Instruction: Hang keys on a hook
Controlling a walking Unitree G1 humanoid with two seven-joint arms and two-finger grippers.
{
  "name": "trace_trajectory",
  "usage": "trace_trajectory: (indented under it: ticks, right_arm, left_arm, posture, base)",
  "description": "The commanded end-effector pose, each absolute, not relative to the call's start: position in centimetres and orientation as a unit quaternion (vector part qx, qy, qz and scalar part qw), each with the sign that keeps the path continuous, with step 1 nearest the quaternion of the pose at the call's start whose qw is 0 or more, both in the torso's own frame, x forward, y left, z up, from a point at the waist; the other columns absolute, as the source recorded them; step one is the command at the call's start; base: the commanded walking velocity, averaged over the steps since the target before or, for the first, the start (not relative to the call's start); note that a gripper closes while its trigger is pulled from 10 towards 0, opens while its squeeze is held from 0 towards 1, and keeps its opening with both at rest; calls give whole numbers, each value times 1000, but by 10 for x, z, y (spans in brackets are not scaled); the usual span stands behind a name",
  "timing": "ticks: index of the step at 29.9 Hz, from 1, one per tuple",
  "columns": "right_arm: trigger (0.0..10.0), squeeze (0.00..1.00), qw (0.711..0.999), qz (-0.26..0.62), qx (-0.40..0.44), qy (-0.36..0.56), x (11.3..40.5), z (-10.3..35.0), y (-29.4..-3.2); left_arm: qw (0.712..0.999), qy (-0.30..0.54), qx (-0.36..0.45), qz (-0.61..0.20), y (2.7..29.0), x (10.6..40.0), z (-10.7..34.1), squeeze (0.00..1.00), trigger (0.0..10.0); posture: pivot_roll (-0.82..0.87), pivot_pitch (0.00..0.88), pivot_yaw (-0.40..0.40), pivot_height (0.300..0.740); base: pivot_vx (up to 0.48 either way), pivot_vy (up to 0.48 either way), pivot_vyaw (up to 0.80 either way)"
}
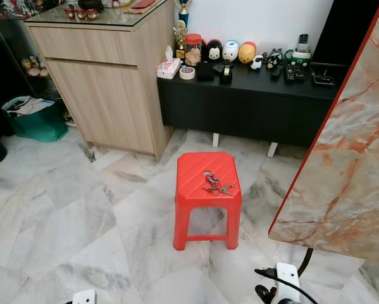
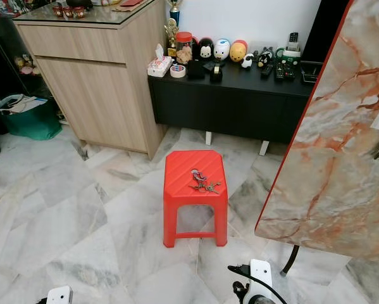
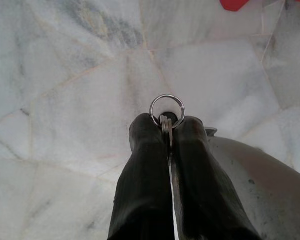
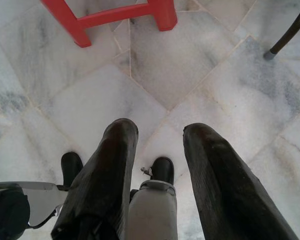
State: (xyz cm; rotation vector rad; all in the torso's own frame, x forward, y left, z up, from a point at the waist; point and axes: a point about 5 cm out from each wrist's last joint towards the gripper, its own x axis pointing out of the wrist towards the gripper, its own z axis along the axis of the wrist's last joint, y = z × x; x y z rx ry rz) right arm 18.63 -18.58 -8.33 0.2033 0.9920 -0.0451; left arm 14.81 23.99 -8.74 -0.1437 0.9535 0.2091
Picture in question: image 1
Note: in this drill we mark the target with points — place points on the key bunch with purple carabiner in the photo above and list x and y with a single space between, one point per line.
218 187

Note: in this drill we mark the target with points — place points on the black curved bar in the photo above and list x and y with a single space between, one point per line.
306 261

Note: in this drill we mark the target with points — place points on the red plastic stool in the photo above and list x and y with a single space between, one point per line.
198 174

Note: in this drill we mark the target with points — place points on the marble pattern panel red edge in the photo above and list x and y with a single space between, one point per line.
347 158

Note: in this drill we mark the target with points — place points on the black low cabinet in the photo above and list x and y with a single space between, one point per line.
240 107

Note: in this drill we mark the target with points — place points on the black remote control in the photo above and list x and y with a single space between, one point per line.
278 71
290 73
299 73

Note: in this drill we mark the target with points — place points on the black tape dispenser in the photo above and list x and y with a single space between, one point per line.
226 75

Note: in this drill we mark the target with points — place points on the black desk tray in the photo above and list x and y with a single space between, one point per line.
323 79

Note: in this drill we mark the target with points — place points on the black pouch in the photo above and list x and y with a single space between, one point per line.
205 71

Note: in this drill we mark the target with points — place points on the small panda figure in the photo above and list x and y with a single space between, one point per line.
257 63

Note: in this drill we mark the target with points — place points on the small black figure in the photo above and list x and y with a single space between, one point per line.
274 60

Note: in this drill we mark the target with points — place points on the white tape roll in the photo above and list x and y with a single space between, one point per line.
182 73

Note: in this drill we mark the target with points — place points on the yellow orange plush toy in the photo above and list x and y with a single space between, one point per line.
247 54

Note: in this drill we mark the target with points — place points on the white pink tissue box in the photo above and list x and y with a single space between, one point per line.
168 68

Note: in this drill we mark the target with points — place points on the white blue plush toy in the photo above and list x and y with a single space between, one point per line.
230 50

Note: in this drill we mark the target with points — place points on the black mouse plush toy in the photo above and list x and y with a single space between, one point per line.
213 52

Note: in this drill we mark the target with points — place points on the red lid glass jar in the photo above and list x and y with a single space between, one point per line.
193 54

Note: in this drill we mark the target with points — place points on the light wood cabinet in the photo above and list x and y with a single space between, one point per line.
107 95

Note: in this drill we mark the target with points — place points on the small gold trophy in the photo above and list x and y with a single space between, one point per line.
180 31

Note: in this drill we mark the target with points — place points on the green bag with papers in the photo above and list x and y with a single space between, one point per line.
43 126

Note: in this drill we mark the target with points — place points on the black television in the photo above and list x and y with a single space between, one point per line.
347 25

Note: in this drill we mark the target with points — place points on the blue gold trophy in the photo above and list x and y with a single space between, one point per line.
184 7

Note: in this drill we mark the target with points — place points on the flat red box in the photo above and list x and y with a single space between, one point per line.
142 5

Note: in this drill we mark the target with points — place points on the small red cup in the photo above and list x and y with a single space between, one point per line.
70 12
80 14
92 14

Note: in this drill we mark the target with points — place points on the dark glass display cabinet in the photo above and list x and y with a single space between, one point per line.
12 57

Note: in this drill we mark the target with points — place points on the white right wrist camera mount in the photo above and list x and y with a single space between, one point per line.
286 282

